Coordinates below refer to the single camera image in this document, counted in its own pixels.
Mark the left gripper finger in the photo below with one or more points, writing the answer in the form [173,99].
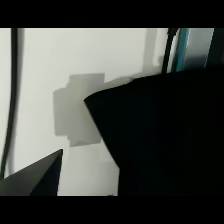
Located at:
[36,176]

